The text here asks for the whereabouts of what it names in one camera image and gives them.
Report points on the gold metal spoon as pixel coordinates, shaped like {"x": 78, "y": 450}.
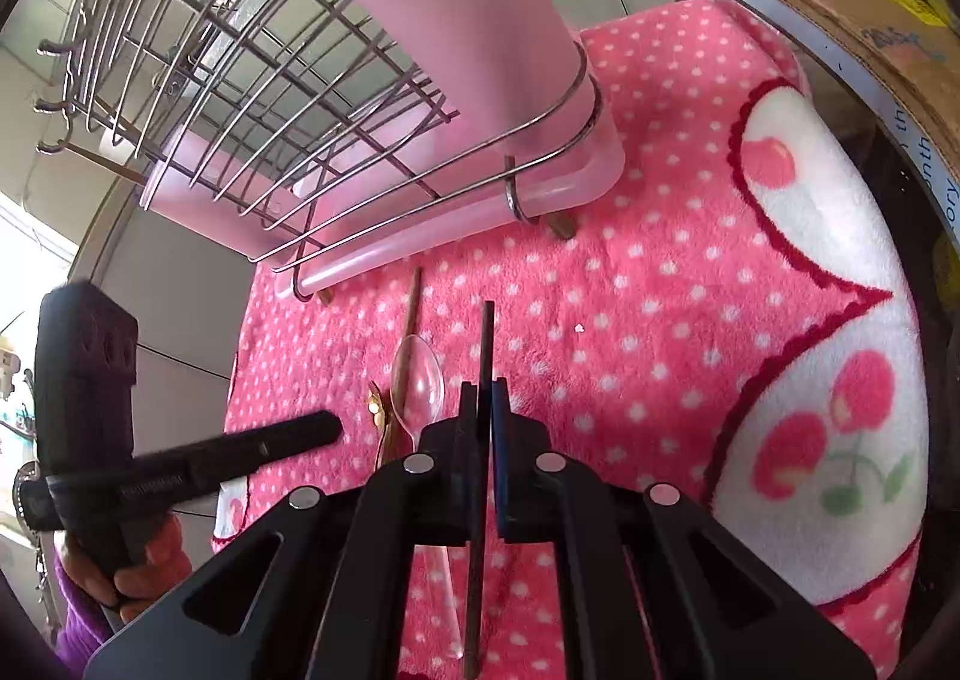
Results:
{"x": 377, "y": 404}

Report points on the window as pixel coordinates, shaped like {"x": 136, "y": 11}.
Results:
{"x": 30, "y": 252}

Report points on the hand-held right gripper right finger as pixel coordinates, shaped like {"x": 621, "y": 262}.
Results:
{"x": 502, "y": 470}

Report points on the light brown chopstick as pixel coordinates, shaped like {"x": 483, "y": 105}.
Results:
{"x": 412, "y": 305}

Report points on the metal storage shelf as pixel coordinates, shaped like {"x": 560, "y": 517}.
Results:
{"x": 911, "y": 147}

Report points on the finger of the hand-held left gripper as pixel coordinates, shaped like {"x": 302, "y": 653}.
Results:
{"x": 262, "y": 444}

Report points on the person's left hand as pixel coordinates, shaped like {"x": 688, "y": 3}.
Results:
{"x": 165, "y": 560}

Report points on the person's left forearm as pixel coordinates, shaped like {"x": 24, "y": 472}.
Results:
{"x": 79, "y": 627}

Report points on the pink plastic drip tray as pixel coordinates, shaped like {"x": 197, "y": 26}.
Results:
{"x": 420, "y": 237}

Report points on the dark slim chopstick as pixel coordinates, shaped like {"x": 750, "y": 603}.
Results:
{"x": 487, "y": 342}

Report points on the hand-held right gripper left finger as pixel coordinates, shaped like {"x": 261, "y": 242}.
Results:
{"x": 469, "y": 440}

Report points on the clear plastic spoon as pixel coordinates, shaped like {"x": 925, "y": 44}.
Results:
{"x": 427, "y": 380}

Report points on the pink plastic rack insert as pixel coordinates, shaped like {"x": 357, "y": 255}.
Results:
{"x": 465, "y": 12}

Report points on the pink polka dot blanket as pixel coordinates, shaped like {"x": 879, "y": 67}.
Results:
{"x": 637, "y": 275}

